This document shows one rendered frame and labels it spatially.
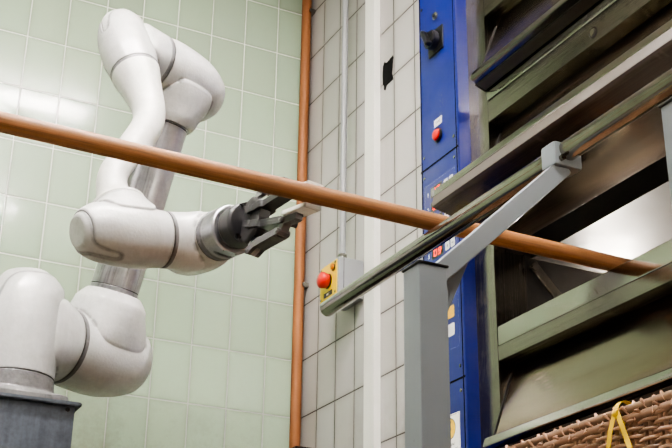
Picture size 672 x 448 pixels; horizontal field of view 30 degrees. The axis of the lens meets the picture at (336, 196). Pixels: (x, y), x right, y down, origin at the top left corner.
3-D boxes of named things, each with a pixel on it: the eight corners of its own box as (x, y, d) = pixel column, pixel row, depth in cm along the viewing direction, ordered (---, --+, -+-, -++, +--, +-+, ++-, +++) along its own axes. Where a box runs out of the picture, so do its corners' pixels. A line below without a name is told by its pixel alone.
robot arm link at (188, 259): (244, 268, 222) (179, 262, 214) (200, 284, 234) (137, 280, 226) (242, 209, 224) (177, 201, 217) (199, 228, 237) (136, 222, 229)
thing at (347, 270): (345, 312, 307) (345, 273, 311) (364, 299, 298) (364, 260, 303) (318, 307, 304) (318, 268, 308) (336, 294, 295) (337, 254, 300)
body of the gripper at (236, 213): (257, 212, 219) (286, 199, 212) (250, 257, 216) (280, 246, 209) (220, 199, 215) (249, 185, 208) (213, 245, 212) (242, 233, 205)
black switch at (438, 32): (429, 59, 286) (428, 19, 291) (443, 47, 281) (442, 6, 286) (415, 55, 285) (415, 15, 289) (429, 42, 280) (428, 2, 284)
